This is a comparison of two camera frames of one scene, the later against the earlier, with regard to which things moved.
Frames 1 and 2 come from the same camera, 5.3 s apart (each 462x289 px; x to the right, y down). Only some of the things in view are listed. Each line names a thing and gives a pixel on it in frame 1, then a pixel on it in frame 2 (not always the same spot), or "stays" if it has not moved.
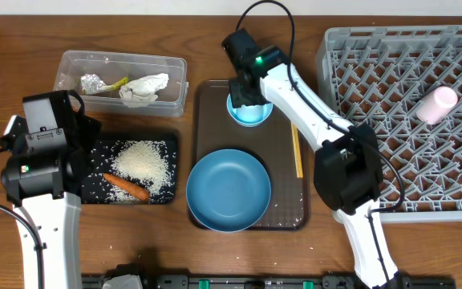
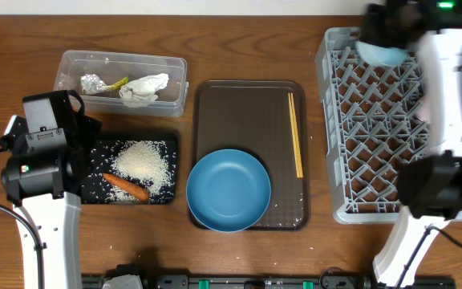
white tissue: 141,91 stays
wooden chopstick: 297,152 stays
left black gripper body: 85,131 stays
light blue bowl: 249,116 -> 381,55
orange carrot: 127,186 stays
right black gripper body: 245,96 -> 374,27
